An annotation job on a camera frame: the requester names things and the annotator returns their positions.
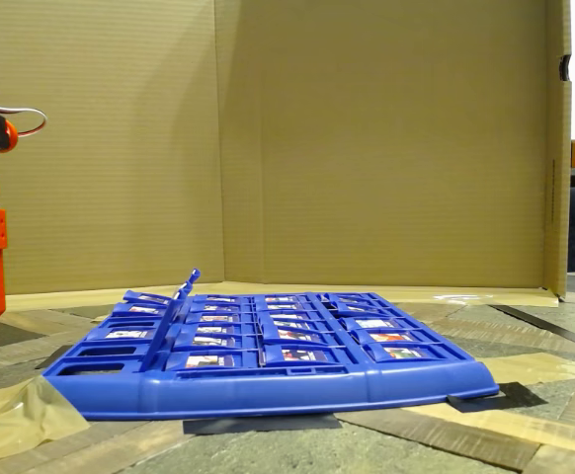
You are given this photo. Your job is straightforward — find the faded picture flip tile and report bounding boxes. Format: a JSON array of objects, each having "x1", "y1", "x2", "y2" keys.
[
  {"x1": 164, "y1": 351, "x2": 255, "y2": 372},
  {"x1": 139, "y1": 295, "x2": 185, "y2": 373}
]

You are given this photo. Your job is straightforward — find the Madame Vine flip tile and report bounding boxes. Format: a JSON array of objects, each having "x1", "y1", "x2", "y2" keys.
[{"x1": 255, "y1": 301, "x2": 313, "y2": 313}]

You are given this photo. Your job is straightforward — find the Ice Light flip tile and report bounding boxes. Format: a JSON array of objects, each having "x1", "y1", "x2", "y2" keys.
[{"x1": 256, "y1": 311, "x2": 318, "y2": 323}]

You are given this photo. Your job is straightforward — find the Thundershock flip tile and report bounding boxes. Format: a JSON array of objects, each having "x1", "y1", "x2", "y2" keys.
[{"x1": 257, "y1": 320, "x2": 326, "y2": 333}]

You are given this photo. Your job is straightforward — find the Safeguard flip tile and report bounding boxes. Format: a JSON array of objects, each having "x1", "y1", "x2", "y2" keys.
[{"x1": 260, "y1": 329, "x2": 336, "y2": 346}]

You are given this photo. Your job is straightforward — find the green villain flip tile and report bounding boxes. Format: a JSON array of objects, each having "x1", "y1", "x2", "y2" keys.
[{"x1": 329, "y1": 304, "x2": 392, "y2": 318}]

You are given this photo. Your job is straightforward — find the Zap character card tile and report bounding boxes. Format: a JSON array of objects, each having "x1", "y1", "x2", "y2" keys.
[{"x1": 191, "y1": 302, "x2": 243, "y2": 314}]

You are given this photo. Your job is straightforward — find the red character card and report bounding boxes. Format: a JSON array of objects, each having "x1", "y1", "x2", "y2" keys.
[
  {"x1": 171, "y1": 268, "x2": 203, "y2": 322},
  {"x1": 156, "y1": 283, "x2": 193, "y2": 350}
]

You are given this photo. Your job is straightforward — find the Eric Eagle character card tile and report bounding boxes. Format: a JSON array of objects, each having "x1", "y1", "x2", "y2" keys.
[{"x1": 186, "y1": 312, "x2": 245, "y2": 325}]

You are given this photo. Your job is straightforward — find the Atlantia character card tile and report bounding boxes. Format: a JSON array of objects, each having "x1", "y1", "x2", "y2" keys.
[{"x1": 181, "y1": 323, "x2": 249, "y2": 337}]

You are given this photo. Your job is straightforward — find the Ultrasonic flip tile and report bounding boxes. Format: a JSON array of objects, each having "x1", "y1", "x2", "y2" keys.
[{"x1": 261, "y1": 344, "x2": 356, "y2": 369}]

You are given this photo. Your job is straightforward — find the Mr Mist flip tile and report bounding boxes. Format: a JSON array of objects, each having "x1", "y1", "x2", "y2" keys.
[{"x1": 339, "y1": 317, "x2": 407, "y2": 331}]

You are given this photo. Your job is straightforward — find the Sir Stretch character card tile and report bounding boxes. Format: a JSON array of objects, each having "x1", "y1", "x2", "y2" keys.
[{"x1": 172, "y1": 334, "x2": 252, "y2": 353}]

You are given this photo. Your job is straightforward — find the Bubbles character flip tile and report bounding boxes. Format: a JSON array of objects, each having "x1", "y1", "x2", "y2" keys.
[{"x1": 351, "y1": 329, "x2": 430, "y2": 346}]

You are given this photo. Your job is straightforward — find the Stupendous flip tile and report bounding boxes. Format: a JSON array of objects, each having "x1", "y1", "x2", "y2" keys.
[{"x1": 122, "y1": 289, "x2": 174, "y2": 305}]

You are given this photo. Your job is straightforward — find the blue guess who game board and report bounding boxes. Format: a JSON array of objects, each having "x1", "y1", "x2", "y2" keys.
[{"x1": 41, "y1": 289, "x2": 500, "y2": 422}]

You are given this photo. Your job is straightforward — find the Dr Ion flip tile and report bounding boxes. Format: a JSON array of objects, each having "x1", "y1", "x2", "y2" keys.
[{"x1": 111, "y1": 302, "x2": 170, "y2": 318}]

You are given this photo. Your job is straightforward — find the Swamp character flip tile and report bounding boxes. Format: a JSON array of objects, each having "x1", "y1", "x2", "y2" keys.
[{"x1": 364, "y1": 344, "x2": 450, "y2": 364}]

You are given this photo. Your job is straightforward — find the Blasteroid flip tile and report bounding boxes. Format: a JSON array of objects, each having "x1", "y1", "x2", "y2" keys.
[{"x1": 85, "y1": 325, "x2": 159, "y2": 343}]

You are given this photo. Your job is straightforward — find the cardboard box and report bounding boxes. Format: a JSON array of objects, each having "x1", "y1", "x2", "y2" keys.
[{"x1": 4, "y1": 279, "x2": 561, "y2": 313}]

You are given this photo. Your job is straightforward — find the long black tape strip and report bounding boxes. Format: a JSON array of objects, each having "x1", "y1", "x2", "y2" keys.
[{"x1": 488, "y1": 303, "x2": 575, "y2": 356}]

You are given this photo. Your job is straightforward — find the flat brown tape patch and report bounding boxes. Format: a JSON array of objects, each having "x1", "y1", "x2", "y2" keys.
[{"x1": 482, "y1": 352, "x2": 575, "y2": 387}]

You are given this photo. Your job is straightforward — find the crumpled brown tape patch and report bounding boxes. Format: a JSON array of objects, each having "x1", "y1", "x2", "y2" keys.
[{"x1": 0, "y1": 377, "x2": 91, "y2": 468}]

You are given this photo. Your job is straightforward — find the brown cardboard box wall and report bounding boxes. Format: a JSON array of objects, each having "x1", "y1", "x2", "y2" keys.
[{"x1": 0, "y1": 0, "x2": 574, "y2": 300}]

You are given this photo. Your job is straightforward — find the white servo cable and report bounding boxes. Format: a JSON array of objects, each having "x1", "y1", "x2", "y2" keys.
[{"x1": 0, "y1": 96, "x2": 48, "y2": 142}]

